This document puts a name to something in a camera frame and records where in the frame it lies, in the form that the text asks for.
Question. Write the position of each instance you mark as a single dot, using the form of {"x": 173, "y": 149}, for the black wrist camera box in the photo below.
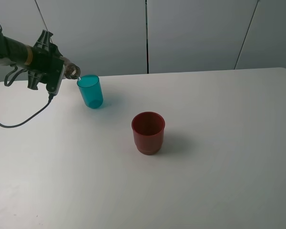
{"x": 54, "y": 78}

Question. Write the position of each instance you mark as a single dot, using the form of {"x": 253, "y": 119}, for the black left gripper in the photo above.
{"x": 39, "y": 59}

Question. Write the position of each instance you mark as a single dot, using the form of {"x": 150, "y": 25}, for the teal translucent plastic cup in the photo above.
{"x": 90, "y": 89}

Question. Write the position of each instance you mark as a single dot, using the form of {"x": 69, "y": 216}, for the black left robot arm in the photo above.
{"x": 14, "y": 53}

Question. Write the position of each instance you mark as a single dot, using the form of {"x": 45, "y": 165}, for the red plastic cup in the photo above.
{"x": 148, "y": 132}

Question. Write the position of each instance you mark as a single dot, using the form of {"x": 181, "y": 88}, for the clear brownish plastic bottle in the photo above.
{"x": 71, "y": 71}

